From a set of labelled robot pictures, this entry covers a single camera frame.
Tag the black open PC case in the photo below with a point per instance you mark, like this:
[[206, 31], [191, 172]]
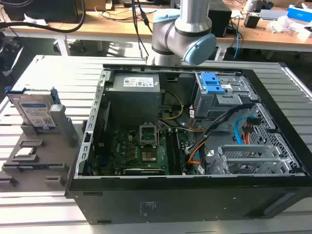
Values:
[[170, 204]]

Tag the hard disk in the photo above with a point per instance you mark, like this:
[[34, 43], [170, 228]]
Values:
[[31, 109]]

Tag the small black container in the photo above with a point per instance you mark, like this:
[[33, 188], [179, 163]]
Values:
[[251, 20]]

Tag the green motherboard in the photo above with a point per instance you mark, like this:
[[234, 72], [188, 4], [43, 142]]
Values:
[[126, 146]]

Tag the square metal heatsink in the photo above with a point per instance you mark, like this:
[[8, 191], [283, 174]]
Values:
[[148, 156]]

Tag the black box on desk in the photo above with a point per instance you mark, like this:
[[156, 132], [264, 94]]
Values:
[[219, 22]]

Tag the blue plastic bay latch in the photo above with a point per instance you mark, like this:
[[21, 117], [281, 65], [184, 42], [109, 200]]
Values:
[[210, 84]]

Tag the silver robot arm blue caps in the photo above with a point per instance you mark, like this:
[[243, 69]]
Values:
[[187, 26]]

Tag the white crumpled paper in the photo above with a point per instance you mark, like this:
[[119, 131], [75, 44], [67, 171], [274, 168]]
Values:
[[34, 20]]

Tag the CPU socket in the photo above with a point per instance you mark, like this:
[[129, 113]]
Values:
[[148, 134]]

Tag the grey parts rack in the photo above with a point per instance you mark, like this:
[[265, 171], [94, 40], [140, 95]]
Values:
[[48, 156]]

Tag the grey power supply unit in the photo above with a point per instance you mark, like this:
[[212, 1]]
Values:
[[131, 102]]

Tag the white crumpled plastic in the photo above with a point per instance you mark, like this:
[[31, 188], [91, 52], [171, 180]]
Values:
[[284, 24]]

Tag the large black monitor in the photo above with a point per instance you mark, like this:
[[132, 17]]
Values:
[[44, 11]]

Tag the grey metal disk bay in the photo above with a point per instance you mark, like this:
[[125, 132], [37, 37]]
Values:
[[243, 161]]

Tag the long wooden desk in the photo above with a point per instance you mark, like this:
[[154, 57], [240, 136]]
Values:
[[109, 28]]

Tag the blue cardboard box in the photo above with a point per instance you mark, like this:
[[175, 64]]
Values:
[[298, 13]]

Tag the RAM stick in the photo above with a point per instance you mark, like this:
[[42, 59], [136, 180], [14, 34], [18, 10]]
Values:
[[34, 166]]

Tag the RAM slot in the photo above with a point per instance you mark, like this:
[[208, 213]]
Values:
[[180, 156], [171, 153]]

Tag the silver CPU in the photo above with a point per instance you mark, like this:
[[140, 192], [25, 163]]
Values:
[[25, 151]]

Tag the grey flat box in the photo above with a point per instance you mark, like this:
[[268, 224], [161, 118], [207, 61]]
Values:
[[274, 15]]

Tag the grey metal drive cage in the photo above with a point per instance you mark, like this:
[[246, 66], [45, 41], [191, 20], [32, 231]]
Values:
[[219, 104]]

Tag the black power connector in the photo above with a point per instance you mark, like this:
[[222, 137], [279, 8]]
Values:
[[253, 121]]

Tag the black graphics card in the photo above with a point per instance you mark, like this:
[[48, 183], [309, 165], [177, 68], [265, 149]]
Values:
[[143, 171]]

